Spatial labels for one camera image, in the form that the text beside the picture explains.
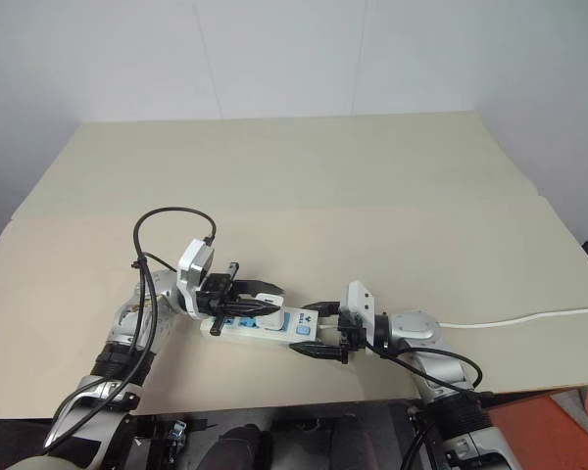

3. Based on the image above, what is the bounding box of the white blue power strip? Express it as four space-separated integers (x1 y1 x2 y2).
199 304 320 345

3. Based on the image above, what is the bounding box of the grey chair leg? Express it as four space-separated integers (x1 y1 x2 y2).
551 384 588 427

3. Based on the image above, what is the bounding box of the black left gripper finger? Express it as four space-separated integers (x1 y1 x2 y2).
233 279 287 298
220 300 281 316

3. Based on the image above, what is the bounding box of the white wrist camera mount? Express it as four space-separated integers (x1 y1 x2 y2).
340 279 377 347
175 237 219 322

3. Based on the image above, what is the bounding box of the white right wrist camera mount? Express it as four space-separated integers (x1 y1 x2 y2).
340 279 377 347

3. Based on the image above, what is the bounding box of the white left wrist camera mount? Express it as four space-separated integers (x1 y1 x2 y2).
175 237 219 322

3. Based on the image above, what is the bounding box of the white charger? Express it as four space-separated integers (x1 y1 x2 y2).
253 292 289 332

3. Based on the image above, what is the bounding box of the dark rounded shape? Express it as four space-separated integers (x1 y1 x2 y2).
210 424 275 470
318 413 393 470

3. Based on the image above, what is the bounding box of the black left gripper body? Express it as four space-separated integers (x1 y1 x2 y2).
198 261 242 339

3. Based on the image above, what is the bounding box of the small silver metal bracket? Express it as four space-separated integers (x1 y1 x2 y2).
164 420 190 449

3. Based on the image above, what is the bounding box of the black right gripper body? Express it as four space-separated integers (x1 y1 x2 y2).
336 310 368 366

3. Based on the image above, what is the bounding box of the white power strip cable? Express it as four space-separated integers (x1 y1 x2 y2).
318 305 588 330

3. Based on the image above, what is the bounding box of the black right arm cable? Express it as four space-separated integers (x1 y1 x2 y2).
364 340 494 470

